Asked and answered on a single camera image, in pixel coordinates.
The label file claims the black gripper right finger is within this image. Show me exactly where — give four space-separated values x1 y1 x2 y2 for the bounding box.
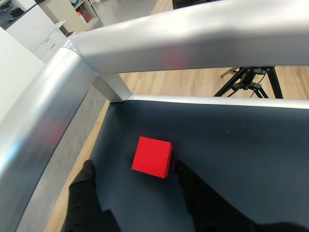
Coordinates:
173 159 309 232

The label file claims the silver metal table railing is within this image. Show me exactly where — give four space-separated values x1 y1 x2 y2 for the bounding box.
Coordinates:
0 0 309 232

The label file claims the red cube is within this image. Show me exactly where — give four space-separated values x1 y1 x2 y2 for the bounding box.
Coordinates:
131 136 173 180

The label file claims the white drawer cabinet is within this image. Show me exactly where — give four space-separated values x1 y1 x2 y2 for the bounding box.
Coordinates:
4 4 66 64

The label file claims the white partition panel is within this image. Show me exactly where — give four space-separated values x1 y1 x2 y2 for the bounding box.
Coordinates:
0 26 47 121

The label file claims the black camera tripod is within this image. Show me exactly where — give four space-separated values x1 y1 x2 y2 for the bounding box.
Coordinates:
213 66 284 100

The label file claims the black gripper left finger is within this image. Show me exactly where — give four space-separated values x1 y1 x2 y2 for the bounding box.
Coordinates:
62 159 122 232

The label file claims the beige open shelf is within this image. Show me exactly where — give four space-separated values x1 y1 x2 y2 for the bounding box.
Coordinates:
43 0 105 33

